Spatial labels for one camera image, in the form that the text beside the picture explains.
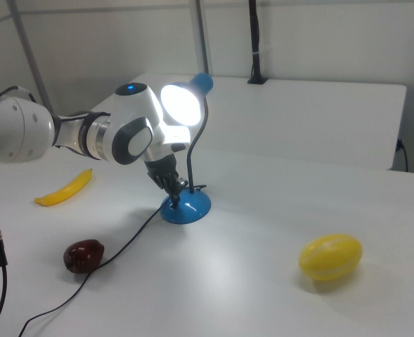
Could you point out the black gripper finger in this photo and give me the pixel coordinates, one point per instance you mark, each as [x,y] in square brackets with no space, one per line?
[174,191]
[181,182]

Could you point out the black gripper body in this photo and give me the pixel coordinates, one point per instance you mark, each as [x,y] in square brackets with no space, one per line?
[160,168]

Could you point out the blue gooseneck desk lamp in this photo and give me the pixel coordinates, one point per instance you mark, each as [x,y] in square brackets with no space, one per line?
[187,207]

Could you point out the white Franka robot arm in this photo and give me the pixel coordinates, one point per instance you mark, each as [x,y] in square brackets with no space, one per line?
[87,137]

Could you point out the yellow toy banana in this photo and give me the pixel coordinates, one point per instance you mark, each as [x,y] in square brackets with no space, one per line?
[67,189]

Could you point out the dark red toy apple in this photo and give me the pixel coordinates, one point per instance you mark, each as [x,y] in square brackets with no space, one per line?
[83,256]

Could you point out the black clamped stand pole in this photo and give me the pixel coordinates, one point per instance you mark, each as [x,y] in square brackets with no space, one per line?
[256,42]

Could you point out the yellow toy melon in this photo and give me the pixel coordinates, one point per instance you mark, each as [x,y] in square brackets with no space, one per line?
[330,257]

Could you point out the grey partition frame post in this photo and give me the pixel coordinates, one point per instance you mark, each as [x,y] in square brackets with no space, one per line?
[31,56]
[203,35]

